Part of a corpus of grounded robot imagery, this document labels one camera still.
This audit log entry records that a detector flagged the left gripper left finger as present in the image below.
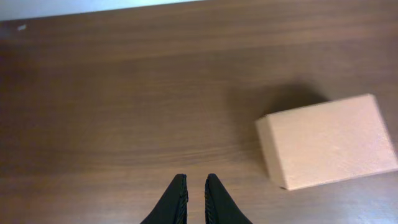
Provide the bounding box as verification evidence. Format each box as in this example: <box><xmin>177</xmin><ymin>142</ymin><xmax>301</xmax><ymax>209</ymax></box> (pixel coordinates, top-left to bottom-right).
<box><xmin>141</xmin><ymin>174</ymin><xmax>188</xmax><ymax>224</ymax></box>

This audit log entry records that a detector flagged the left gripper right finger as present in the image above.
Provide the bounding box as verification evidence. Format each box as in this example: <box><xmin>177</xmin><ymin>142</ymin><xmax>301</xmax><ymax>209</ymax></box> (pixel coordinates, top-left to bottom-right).
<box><xmin>205</xmin><ymin>174</ymin><xmax>252</xmax><ymax>224</ymax></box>

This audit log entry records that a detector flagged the cardboard box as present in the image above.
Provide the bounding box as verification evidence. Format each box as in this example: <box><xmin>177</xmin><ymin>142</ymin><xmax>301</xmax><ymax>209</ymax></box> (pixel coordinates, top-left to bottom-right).
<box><xmin>256</xmin><ymin>94</ymin><xmax>397</xmax><ymax>190</ymax></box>

